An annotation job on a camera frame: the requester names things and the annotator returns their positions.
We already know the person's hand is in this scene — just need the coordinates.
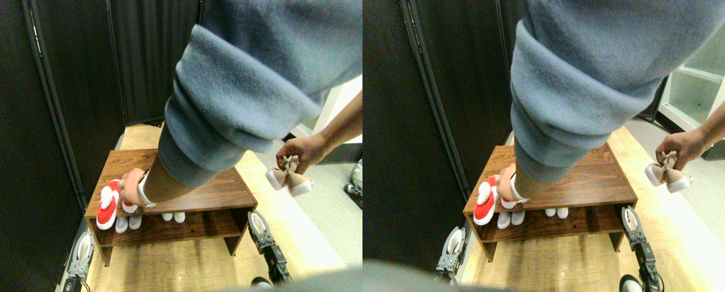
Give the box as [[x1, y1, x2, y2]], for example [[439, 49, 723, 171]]
[[496, 164, 526, 204], [276, 134, 330, 175], [118, 169, 149, 207], [656, 130, 710, 171]]

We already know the white shelf unit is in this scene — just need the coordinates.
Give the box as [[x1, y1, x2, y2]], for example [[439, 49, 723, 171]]
[[657, 5, 725, 144], [286, 73, 363, 147]]

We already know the brown shoe rack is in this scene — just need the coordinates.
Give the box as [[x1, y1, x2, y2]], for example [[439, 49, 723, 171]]
[[85, 148, 258, 266], [463, 143, 639, 262]]

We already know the white wristwatch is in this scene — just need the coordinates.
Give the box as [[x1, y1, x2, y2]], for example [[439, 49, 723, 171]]
[[509, 172, 531, 205], [137, 170, 156, 209]]

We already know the black curtain stand pole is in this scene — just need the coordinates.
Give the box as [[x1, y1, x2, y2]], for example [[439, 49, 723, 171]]
[[22, 0, 89, 210], [399, 0, 468, 198]]

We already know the pink shoe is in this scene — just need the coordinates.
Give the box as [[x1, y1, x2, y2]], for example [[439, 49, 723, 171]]
[[286, 159, 314, 197], [664, 155, 693, 194], [265, 159, 291, 191], [645, 155, 669, 187]]

